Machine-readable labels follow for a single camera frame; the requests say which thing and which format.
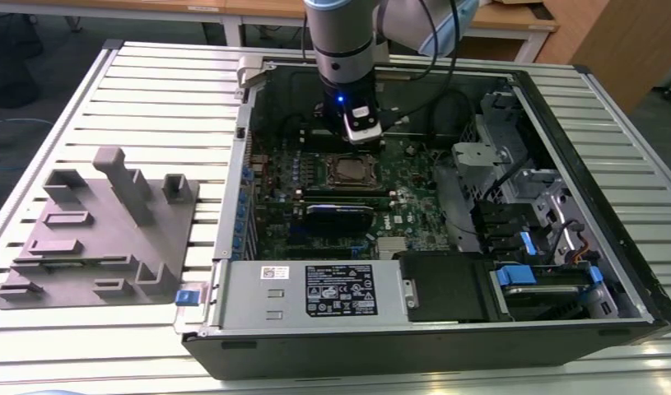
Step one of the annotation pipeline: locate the black PC case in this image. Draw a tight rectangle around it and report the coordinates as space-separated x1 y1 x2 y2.
172 53 671 382

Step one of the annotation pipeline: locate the blue plastic clip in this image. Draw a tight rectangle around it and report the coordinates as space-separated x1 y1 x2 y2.
174 289 202 308

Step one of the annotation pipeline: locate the thick black cable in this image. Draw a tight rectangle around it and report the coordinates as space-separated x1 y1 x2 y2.
481 148 535 205

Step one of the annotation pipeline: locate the grey parts rack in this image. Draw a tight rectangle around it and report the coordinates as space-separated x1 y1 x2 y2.
0 146 202 310

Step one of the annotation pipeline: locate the silver power supply unit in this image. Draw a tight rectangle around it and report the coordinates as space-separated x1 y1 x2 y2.
200 258 413 330

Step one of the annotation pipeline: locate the silver metal bracket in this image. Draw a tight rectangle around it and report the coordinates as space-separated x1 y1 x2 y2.
450 142 515 180

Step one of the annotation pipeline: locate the wooden cabinet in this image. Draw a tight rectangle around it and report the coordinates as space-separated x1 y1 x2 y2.
535 0 671 114

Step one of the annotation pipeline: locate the black office chair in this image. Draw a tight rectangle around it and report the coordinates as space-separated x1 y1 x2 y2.
0 12 47 110

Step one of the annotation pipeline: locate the wooden desk white frame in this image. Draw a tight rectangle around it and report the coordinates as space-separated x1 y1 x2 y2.
0 0 561 63

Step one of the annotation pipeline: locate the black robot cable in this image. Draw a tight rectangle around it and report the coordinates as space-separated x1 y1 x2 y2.
387 0 463 124

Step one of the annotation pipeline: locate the blue disk carrier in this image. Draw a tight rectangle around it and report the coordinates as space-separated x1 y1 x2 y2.
493 264 606 323

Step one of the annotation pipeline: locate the green motherboard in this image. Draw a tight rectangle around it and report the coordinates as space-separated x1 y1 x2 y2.
246 137 463 261

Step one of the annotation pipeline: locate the black looped cable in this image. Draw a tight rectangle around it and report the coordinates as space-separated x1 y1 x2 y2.
426 89 477 139

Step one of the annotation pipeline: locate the blue plastic latch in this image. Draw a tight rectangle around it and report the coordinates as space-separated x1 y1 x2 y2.
514 231 537 257

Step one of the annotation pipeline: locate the silver chipset heatsink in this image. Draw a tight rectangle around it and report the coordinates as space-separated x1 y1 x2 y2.
375 235 413 259

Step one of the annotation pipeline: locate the black plastic bracket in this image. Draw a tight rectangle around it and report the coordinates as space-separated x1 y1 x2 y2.
470 201 541 250

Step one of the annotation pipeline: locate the black graphics card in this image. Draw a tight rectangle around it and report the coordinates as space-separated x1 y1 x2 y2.
305 202 378 253

